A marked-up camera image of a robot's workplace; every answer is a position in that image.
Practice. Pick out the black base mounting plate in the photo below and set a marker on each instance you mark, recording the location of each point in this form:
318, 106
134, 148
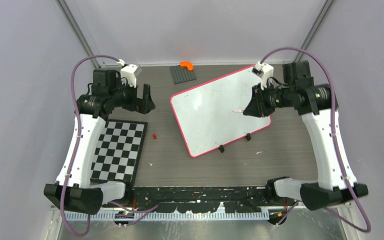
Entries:
203, 199

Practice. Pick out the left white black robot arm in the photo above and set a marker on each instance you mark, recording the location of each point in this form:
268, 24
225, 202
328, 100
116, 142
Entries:
110, 89

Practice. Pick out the orange curved plastic piece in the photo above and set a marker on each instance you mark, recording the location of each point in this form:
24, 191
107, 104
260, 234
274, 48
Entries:
187, 65

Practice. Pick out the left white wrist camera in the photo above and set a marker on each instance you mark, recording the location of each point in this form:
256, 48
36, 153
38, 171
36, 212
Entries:
130, 72

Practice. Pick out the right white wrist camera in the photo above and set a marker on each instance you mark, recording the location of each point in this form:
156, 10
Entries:
265, 72

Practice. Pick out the grey studded baseplate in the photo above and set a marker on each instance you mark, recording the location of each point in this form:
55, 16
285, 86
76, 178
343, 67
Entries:
181, 75

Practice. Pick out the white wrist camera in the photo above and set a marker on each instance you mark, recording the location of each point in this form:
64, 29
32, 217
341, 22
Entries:
130, 72
265, 72

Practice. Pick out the red capped white marker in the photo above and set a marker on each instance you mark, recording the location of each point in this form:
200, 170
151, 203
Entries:
238, 111

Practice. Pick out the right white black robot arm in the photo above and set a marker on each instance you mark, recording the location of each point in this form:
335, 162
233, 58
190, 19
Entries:
317, 107

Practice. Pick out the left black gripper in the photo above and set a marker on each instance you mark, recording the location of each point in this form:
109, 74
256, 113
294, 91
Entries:
145, 104

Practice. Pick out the black white checkerboard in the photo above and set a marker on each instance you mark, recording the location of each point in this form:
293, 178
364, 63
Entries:
118, 151

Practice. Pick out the pink framed whiteboard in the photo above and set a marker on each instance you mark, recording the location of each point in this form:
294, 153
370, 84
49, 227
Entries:
204, 113

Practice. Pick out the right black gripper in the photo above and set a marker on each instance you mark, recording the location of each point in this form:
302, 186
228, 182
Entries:
257, 106

